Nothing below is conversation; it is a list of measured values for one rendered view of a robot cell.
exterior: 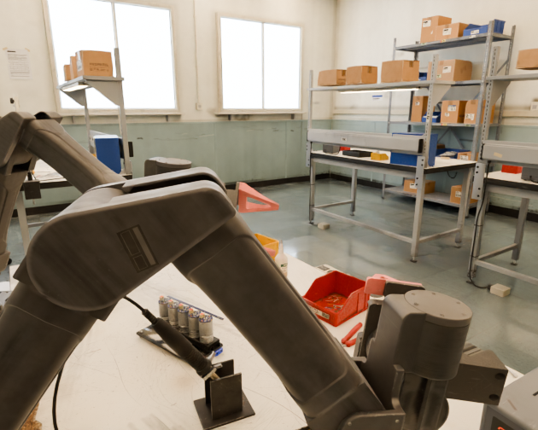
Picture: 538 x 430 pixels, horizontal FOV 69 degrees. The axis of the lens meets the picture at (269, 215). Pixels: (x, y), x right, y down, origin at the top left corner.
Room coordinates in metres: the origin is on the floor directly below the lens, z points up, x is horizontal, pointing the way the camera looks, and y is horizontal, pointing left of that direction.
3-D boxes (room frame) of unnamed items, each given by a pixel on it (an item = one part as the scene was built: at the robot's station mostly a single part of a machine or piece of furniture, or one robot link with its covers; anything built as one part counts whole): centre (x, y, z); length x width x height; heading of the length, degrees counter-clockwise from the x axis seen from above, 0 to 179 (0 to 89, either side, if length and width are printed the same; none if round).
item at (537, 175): (2.36, -1.63, 0.80); 0.15 x 0.12 x 0.10; 124
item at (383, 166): (3.61, -1.05, 0.76); 1.40 x 0.71 x 1.53; 33
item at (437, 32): (4.79, -2.03, 1.09); 1.20 x 0.45 x 2.17; 33
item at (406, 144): (3.42, -0.75, 0.90); 1.30 x 0.06 x 0.12; 33
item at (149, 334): (0.64, 0.17, 0.76); 0.16 x 0.07 x 0.01; 53
